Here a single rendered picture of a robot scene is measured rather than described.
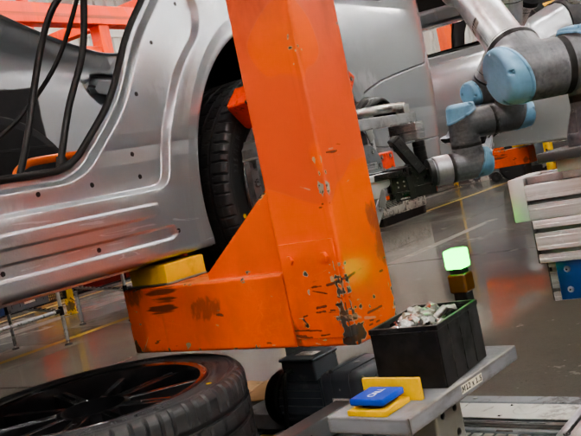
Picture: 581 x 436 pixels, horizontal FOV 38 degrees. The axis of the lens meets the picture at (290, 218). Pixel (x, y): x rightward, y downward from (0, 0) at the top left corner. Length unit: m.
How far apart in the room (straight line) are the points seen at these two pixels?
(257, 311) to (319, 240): 0.25
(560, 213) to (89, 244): 0.99
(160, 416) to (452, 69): 3.51
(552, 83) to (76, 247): 1.03
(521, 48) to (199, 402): 0.92
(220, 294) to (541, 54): 0.84
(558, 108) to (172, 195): 3.03
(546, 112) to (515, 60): 3.04
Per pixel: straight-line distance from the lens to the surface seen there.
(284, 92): 1.71
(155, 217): 2.03
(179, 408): 1.62
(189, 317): 2.00
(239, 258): 1.88
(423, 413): 1.48
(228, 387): 1.72
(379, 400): 1.47
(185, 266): 2.09
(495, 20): 1.84
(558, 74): 1.74
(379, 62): 2.91
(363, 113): 2.35
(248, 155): 2.21
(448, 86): 4.79
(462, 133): 2.17
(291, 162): 1.71
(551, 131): 4.78
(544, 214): 1.81
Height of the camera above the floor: 0.88
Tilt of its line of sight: 3 degrees down
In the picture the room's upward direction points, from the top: 12 degrees counter-clockwise
